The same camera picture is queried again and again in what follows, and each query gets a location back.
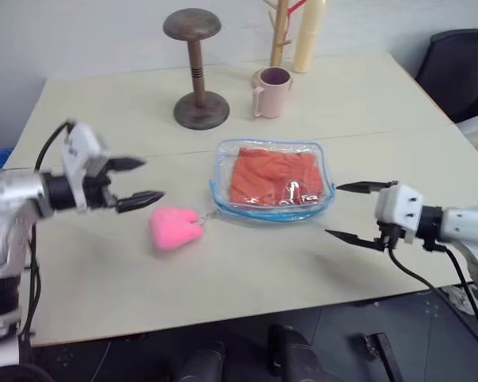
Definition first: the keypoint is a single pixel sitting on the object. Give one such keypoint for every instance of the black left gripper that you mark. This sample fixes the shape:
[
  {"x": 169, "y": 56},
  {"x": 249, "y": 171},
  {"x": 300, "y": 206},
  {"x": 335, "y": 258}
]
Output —
[{"x": 99, "y": 187}]

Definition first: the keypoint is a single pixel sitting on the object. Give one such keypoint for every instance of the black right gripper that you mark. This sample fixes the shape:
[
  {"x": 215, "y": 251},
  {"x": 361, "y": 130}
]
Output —
[{"x": 390, "y": 236}]

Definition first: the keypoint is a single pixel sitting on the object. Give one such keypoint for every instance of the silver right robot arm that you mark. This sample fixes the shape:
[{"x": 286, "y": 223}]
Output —
[{"x": 466, "y": 223}]

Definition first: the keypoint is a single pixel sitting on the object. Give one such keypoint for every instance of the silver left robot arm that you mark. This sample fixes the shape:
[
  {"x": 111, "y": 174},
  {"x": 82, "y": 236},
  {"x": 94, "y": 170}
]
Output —
[{"x": 12, "y": 195}]

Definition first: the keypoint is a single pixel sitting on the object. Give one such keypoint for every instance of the clear plastic pouch blue trim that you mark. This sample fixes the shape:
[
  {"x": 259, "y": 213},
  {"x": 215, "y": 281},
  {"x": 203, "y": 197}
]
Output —
[{"x": 223, "y": 187}]

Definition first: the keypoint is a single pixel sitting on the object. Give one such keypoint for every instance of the orange cloth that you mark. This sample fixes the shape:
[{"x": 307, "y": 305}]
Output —
[{"x": 263, "y": 175}]

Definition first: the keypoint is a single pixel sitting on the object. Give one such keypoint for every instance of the pink heart plush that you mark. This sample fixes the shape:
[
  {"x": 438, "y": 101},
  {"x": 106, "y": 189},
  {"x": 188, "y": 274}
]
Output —
[{"x": 173, "y": 228}]

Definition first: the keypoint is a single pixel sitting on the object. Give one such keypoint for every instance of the dark wooden mushroom stand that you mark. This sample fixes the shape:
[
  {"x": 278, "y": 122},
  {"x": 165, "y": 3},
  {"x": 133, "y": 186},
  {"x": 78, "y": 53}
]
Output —
[{"x": 199, "y": 79}]

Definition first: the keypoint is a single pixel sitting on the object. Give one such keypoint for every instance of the white rag under table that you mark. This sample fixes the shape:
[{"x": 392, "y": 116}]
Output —
[{"x": 462, "y": 298}]

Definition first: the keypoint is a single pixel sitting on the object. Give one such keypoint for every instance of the pink plastic mug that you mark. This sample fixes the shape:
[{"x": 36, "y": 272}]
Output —
[{"x": 269, "y": 97}]

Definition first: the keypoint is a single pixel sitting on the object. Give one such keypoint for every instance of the black metal bar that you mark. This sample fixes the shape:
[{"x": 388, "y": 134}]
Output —
[{"x": 384, "y": 358}]

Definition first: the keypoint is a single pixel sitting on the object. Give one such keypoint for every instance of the dark rounded shape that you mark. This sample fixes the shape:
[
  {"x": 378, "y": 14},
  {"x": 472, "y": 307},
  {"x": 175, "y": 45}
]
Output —
[
  {"x": 298, "y": 358},
  {"x": 201, "y": 364}
]

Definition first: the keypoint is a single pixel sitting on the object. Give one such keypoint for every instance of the black office chair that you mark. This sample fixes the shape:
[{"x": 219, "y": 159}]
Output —
[{"x": 458, "y": 71}]

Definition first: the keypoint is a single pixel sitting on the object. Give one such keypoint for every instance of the cream cylindrical bottle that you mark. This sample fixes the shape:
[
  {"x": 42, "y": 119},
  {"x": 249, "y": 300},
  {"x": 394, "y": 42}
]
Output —
[{"x": 308, "y": 36}]

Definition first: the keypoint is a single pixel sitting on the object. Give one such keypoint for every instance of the light wooden branch rack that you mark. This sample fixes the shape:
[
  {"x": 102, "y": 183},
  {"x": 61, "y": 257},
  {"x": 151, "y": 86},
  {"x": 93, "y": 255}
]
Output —
[{"x": 280, "y": 36}]

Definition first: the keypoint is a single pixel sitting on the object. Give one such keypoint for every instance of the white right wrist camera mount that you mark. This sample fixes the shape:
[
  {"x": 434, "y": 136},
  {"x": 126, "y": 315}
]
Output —
[{"x": 398, "y": 207}]

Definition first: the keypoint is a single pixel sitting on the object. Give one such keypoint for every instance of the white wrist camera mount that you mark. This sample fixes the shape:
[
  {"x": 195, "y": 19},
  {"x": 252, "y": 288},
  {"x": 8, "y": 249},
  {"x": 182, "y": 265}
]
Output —
[
  {"x": 398, "y": 207},
  {"x": 81, "y": 143}
]

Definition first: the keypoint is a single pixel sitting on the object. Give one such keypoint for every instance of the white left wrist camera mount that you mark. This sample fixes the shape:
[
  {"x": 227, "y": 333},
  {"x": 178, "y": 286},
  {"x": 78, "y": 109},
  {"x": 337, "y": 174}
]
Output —
[{"x": 81, "y": 143}]

